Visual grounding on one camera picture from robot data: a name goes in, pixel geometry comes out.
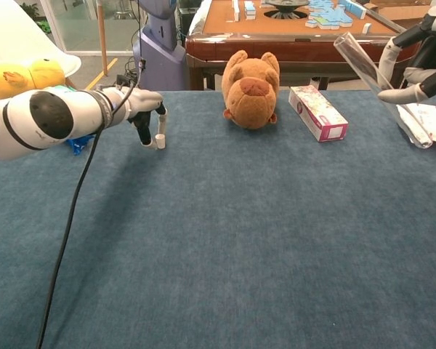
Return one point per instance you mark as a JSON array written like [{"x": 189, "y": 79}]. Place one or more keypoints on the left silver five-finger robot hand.
[{"x": 141, "y": 100}]

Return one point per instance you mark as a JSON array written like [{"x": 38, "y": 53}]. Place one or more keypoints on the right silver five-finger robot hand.
[{"x": 396, "y": 95}]

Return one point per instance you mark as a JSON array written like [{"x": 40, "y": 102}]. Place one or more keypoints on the small white cap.
[{"x": 160, "y": 141}]

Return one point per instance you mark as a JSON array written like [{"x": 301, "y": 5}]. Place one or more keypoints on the transparent glass test tube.
[{"x": 359, "y": 62}]

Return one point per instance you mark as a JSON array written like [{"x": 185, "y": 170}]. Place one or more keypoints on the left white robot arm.
[{"x": 40, "y": 120}]

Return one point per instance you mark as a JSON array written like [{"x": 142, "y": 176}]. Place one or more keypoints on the single white mahjong tile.
[{"x": 367, "y": 28}]

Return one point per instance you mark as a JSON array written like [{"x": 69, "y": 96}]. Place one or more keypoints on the blue snack wrapper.
[{"x": 80, "y": 145}]

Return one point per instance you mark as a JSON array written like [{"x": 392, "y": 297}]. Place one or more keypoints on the pink floral carton box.
[{"x": 316, "y": 112}]

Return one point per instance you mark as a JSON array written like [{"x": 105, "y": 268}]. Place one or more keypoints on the blue mahjong tile pile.
[{"x": 330, "y": 16}]

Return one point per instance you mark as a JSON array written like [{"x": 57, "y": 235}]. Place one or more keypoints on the brown capybara plush toy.
[{"x": 250, "y": 102}]

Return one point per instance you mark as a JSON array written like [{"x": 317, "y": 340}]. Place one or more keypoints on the brown mahjong table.
[{"x": 294, "y": 47}]

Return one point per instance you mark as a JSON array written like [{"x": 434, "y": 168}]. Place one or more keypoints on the yellow duck plush toy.
[{"x": 22, "y": 78}]

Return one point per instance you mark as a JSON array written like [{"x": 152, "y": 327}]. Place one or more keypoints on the wide blue mahjong tile stack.
[{"x": 249, "y": 10}]

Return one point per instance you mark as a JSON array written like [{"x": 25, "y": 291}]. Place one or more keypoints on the green potted plant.
[{"x": 31, "y": 11}]

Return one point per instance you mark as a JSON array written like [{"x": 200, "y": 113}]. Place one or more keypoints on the white chair wooden legs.
[{"x": 7, "y": 32}]

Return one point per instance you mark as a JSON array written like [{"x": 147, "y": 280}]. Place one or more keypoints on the blue table cloth mat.
[{"x": 218, "y": 236}]

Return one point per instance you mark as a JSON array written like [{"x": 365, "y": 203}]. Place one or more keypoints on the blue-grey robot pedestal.
[{"x": 160, "y": 54}]

